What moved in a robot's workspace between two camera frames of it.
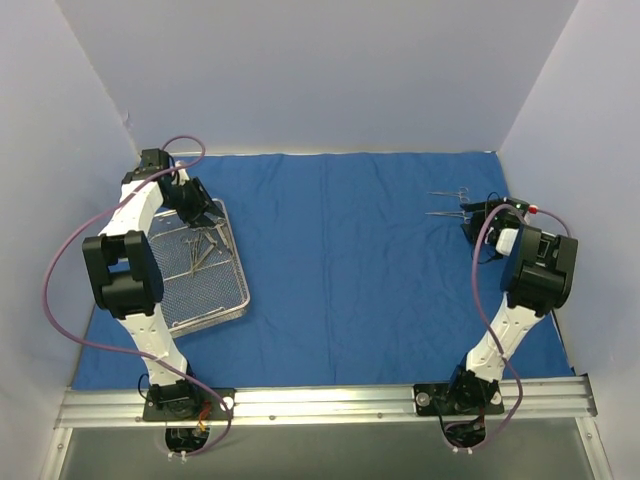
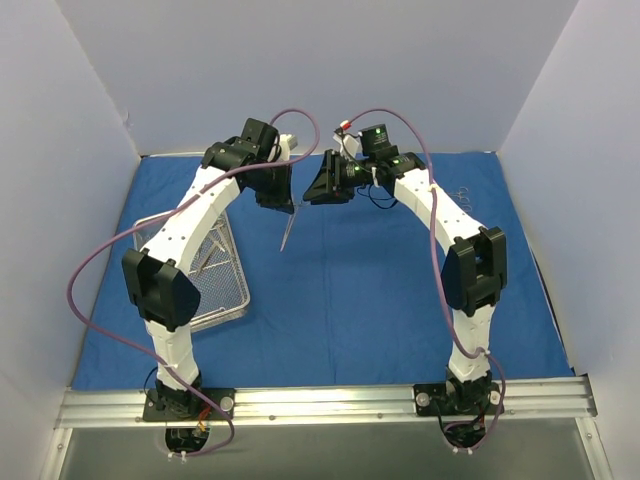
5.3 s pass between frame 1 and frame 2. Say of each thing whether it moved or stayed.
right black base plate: stayed
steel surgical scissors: moved
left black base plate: stayed
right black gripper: moved
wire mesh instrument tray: stayed
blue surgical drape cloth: stayed
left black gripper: moved
